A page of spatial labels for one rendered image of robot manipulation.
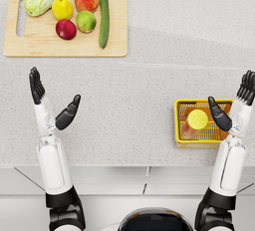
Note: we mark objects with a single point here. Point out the yellow slatted basket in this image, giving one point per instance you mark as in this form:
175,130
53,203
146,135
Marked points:
212,135

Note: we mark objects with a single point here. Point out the wooden cutting board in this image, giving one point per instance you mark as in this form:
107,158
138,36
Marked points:
43,44

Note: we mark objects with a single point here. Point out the dark red apple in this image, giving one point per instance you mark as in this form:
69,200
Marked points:
66,29

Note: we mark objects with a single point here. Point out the green apple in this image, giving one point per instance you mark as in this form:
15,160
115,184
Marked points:
86,21

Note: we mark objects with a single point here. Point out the yellow apple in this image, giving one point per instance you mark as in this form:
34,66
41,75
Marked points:
62,8

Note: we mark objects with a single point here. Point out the green cucumber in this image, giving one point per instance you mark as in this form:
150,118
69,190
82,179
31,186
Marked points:
104,19

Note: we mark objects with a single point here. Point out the dark round robot body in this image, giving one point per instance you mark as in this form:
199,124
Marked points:
155,220

